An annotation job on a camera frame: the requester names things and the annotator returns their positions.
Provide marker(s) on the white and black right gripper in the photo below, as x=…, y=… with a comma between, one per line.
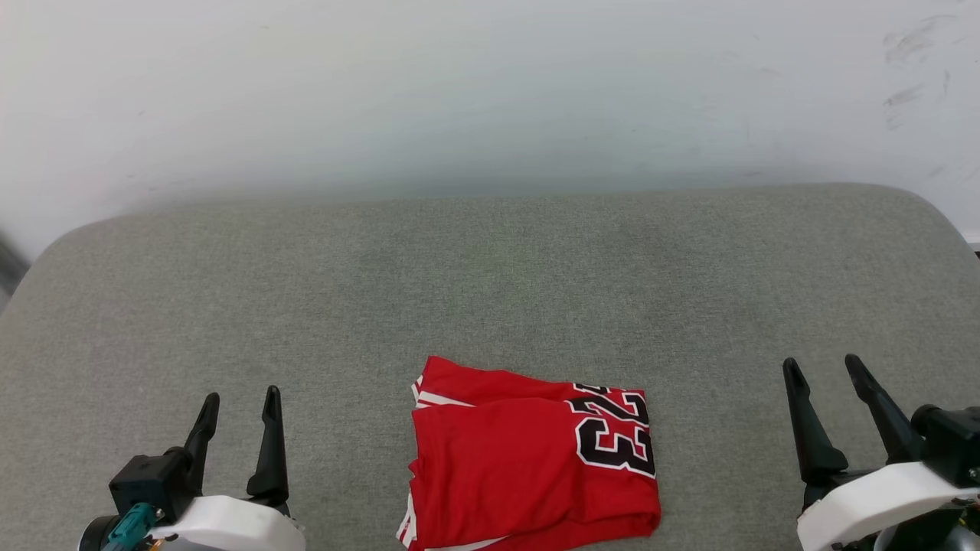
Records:
x=873, y=505

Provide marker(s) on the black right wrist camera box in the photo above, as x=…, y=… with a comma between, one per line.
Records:
x=949, y=448

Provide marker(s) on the red white basketball jersey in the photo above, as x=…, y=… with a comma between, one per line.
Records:
x=498, y=467

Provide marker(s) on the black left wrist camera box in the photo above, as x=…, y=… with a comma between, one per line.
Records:
x=149, y=478

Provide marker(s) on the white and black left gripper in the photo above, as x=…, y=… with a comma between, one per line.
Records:
x=230, y=528

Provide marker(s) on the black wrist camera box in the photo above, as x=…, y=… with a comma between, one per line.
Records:
x=149, y=478
x=949, y=448

